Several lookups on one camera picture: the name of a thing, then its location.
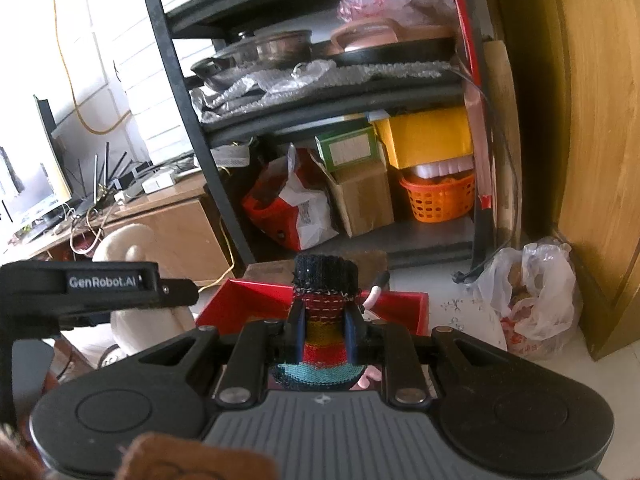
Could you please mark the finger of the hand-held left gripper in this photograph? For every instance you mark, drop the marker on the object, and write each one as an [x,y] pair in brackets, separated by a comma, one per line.
[177,294]

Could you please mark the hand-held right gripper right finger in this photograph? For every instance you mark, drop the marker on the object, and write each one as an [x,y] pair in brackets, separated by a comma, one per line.
[352,332]

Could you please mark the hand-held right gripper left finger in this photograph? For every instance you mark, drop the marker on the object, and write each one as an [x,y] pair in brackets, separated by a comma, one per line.
[297,332]

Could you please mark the striped knitted sock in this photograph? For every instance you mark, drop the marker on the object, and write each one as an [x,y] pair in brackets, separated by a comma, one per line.
[320,310]

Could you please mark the red cardboard box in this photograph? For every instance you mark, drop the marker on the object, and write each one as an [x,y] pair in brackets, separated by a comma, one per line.
[400,310]

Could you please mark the pink cloth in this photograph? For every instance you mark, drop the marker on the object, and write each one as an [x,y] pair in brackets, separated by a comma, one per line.
[370,379]

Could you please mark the cream plush toy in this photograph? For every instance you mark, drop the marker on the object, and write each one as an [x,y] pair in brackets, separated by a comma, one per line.
[130,245]

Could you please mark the wooden television stand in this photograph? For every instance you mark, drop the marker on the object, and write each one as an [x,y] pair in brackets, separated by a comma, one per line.
[175,225]

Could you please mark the television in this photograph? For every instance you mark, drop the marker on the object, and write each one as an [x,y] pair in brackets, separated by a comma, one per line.
[30,175]

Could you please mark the white power adapter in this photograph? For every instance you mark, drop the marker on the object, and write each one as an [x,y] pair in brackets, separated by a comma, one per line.
[157,183]

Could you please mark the red and white bag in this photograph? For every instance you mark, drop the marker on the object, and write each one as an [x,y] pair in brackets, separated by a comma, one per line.
[300,215]

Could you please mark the black router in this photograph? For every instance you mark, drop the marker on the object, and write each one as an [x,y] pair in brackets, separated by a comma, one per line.
[102,185]

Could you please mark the brown cardboard box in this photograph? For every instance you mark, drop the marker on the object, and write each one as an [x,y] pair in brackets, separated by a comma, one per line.
[365,205]

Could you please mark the white power strip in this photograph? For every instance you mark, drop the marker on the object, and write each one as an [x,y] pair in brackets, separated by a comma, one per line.
[231,156]

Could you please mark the orange plastic basket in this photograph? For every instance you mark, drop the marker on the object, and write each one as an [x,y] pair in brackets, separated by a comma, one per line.
[437,200]

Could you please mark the brown fuzzy cloth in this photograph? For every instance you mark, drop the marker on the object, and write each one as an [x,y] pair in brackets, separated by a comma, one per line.
[195,460]

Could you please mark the green box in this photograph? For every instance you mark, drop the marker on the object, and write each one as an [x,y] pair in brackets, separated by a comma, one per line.
[347,150]

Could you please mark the white plastic bag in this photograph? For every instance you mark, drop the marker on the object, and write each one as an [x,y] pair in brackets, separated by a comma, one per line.
[540,300]

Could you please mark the yellow box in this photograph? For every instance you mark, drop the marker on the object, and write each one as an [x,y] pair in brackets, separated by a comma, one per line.
[430,137]

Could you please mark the black metal shelf rack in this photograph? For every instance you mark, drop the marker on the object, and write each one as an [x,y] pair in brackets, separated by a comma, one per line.
[165,60]

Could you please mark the bubble wrap sheet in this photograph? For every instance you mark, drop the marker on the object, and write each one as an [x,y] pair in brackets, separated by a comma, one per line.
[280,82]

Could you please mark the steel pot with lid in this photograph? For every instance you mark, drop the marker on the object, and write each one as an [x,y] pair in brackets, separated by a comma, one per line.
[270,50]

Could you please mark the black frying pan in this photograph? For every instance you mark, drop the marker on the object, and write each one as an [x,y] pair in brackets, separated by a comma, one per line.
[400,52]

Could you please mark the brown clay pot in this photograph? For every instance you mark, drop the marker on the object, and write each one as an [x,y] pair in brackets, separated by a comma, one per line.
[365,35]

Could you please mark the wooden cabinet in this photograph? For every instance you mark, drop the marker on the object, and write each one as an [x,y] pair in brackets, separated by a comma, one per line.
[590,135]

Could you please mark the red flat board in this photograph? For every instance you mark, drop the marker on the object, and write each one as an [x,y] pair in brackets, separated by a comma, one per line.
[470,35]

